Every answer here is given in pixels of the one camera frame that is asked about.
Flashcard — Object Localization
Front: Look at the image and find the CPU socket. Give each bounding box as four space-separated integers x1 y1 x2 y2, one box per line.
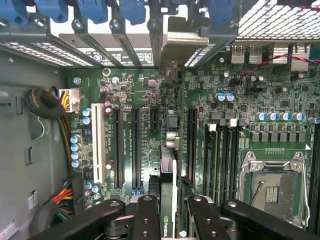
238 151 311 227

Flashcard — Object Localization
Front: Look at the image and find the black RAM slot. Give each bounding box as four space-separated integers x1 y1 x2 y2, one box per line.
216 119 226 201
224 119 234 201
232 119 241 201
204 122 218 201

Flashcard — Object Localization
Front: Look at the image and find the black Dell PC case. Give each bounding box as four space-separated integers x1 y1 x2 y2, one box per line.
0 0 320 240

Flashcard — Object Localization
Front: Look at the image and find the silver USB port block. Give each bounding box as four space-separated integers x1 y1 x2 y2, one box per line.
231 45 247 64
247 45 264 64

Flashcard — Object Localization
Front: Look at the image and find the coloured power wire bundle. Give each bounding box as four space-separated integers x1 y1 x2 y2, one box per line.
37 179 75 226

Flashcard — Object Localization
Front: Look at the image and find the white expansion slot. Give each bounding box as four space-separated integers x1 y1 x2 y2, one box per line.
91 102 106 184

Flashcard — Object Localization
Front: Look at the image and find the green Dell motherboard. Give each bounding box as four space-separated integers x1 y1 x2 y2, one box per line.
68 47 320 226

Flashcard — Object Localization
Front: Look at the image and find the blue slot retention clip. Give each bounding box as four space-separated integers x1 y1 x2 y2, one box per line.
77 0 109 25
209 0 236 26
0 0 28 25
119 0 147 26
34 0 69 24

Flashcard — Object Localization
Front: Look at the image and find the white power connector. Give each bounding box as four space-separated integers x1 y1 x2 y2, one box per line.
59 88 81 114

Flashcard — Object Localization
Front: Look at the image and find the braided black yellow wire bundle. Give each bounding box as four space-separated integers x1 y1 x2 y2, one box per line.
24 87 76 176

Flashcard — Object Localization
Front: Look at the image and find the red black twisted wire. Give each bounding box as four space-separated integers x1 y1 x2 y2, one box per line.
236 53 320 98

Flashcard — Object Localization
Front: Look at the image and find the long black expansion slot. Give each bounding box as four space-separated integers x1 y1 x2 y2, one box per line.
131 107 143 191
113 106 125 188
187 107 199 187

